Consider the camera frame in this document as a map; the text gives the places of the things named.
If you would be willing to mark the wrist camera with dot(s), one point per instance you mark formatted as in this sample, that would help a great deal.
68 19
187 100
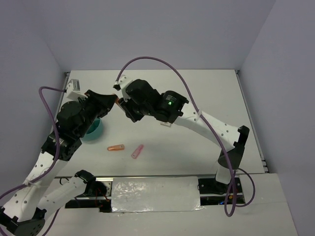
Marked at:
73 91
122 83

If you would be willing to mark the pink correction tape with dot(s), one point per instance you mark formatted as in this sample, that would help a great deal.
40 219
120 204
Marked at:
137 152

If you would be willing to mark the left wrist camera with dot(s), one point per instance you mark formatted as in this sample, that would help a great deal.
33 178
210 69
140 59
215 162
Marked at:
73 91

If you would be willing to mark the silver foil sheet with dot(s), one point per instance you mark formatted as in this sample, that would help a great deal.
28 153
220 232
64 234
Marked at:
155 194

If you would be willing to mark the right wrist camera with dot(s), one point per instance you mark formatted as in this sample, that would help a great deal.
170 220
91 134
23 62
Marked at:
122 83

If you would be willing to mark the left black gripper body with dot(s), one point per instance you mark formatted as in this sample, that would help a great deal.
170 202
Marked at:
94 106

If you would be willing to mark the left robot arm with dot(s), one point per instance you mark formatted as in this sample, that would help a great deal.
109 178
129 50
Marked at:
26 212

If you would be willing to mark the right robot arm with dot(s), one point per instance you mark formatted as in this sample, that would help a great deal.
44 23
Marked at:
140 99

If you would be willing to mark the orange tip highlighter body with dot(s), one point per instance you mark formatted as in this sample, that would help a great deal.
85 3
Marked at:
117 100

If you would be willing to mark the small white eraser box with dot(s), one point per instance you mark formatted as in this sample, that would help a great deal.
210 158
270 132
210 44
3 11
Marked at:
167 124

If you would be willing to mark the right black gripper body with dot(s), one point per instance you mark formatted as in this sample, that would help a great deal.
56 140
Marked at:
134 110

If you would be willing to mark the teal round organizer container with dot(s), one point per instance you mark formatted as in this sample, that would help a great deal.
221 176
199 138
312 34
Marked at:
95 131

